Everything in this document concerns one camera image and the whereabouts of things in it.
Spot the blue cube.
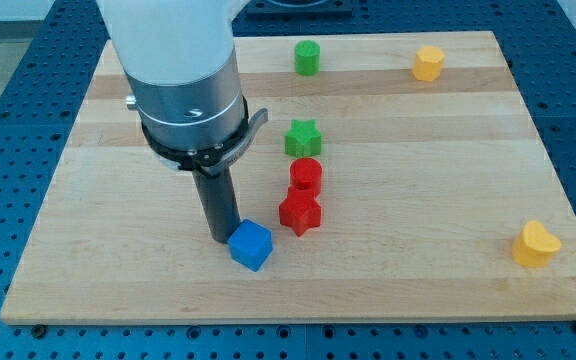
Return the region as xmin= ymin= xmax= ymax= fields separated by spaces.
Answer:
xmin=227 ymin=219 xmax=273 ymax=272

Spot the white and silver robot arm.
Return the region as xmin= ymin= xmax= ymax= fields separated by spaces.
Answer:
xmin=97 ymin=0 xmax=268 ymax=177

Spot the red star block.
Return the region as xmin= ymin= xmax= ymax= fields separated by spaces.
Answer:
xmin=279 ymin=186 xmax=322 ymax=237

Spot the green star block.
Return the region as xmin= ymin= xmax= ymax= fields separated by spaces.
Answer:
xmin=284 ymin=119 xmax=322 ymax=158

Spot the red cylinder block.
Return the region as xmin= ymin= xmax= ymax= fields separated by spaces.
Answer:
xmin=289 ymin=158 xmax=323 ymax=196

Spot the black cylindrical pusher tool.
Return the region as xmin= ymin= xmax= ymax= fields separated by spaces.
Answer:
xmin=193 ymin=169 xmax=241 ymax=243

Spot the light wooden board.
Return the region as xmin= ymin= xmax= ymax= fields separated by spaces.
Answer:
xmin=0 ymin=31 xmax=576 ymax=325

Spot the green cylinder block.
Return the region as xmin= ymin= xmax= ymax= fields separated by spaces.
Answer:
xmin=294 ymin=40 xmax=321 ymax=76

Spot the yellow hexagon block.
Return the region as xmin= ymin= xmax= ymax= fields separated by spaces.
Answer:
xmin=412 ymin=46 xmax=445 ymax=82

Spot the yellow heart block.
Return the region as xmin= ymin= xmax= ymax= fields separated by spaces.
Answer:
xmin=511 ymin=220 xmax=562 ymax=268

